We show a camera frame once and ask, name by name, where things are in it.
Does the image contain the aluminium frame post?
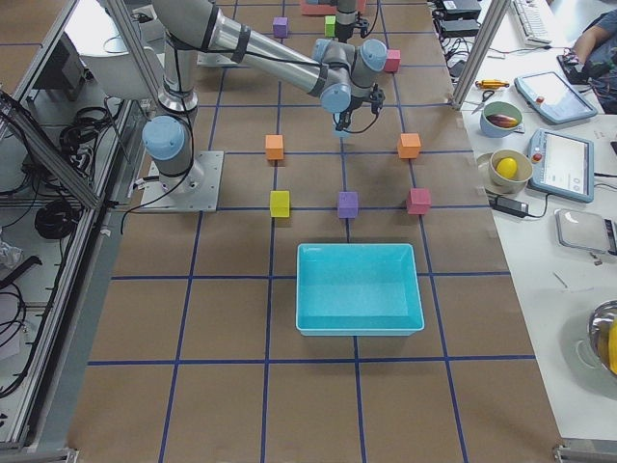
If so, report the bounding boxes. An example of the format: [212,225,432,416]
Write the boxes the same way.
[451,0,510,110]

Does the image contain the teach pendant far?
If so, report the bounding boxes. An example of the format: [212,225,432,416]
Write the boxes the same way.
[514,71,598,124]

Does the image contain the beige bowl with lemon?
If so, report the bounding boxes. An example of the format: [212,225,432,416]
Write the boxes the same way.
[488,150,533,194]

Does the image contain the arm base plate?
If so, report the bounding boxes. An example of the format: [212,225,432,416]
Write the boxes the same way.
[141,150,224,212]

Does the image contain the white keyboard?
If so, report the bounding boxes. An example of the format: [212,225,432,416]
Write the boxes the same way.
[510,0,551,45]

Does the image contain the yellow block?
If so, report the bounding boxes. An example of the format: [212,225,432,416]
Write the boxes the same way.
[269,190,291,218]

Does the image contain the teach pendant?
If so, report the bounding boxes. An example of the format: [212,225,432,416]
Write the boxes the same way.
[527,129,595,204]
[514,71,598,124]

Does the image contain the orange block near base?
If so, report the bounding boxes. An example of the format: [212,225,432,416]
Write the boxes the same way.
[264,134,284,161]

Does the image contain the pink block desk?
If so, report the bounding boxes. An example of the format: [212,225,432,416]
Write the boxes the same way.
[384,48,401,73]
[406,188,432,215]

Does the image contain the pink plastic tray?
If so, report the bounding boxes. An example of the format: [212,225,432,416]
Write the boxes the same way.
[300,0,366,16]

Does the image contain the steel bowl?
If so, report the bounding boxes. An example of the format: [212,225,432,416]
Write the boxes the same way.
[575,300,616,379]

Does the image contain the pink block right near desk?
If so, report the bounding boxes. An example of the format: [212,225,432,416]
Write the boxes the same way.
[406,188,432,215]

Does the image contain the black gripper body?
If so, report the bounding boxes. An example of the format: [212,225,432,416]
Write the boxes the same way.
[333,84,386,128]

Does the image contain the green block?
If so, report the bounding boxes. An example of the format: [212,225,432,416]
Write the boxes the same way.
[324,15,336,38]

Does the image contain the purple block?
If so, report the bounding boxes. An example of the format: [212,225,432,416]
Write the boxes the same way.
[337,191,360,219]
[272,16,289,39]

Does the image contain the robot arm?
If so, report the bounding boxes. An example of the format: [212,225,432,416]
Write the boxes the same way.
[335,0,369,42]
[142,1,388,197]

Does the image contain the yellow lemon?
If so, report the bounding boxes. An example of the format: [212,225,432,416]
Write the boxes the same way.
[495,156,518,180]

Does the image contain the person at desk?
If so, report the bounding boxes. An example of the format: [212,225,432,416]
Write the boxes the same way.
[573,10,616,78]

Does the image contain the black power adapter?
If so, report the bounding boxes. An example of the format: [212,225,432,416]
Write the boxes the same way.
[489,195,528,218]

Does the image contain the yellow tool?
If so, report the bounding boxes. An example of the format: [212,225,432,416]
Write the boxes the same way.
[474,79,510,91]

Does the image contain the cyan plastic tray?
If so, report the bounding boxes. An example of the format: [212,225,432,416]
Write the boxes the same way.
[296,243,425,337]

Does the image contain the purple block right side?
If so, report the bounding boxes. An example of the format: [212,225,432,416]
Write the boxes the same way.
[337,191,360,219]

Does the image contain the blue bowl with fruit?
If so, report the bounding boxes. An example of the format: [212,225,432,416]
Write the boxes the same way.
[479,101,523,138]

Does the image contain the teach pendant near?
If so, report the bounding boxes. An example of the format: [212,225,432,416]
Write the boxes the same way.
[527,129,595,204]

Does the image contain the kitchen scale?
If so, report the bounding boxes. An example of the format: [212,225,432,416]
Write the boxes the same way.
[554,208,616,256]

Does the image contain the purple block left side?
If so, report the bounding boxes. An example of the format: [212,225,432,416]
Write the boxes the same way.
[272,16,289,39]

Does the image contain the orange block near desk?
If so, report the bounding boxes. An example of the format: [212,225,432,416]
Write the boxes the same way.
[397,133,422,159]

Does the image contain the pink block left near desk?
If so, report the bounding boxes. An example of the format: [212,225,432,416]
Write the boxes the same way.
[384,48,401,73]

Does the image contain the scissors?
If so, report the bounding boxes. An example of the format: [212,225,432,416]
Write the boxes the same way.
[472,89,496,114]

